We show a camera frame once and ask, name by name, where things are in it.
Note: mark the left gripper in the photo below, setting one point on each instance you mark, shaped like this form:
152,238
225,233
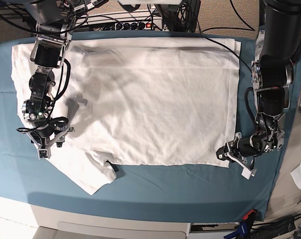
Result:
243,151

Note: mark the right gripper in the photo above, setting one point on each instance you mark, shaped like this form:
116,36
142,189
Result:
45,137

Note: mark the white T-shirt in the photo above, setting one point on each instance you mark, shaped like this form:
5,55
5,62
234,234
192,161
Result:
146,101

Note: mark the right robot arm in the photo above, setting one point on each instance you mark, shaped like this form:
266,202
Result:
55,22

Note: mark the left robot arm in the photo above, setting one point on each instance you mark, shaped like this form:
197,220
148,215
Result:
272,75

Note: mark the teal table cloth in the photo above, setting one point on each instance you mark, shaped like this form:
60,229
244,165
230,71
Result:
184,194

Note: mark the white power strip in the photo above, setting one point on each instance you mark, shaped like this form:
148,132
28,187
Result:
120,26

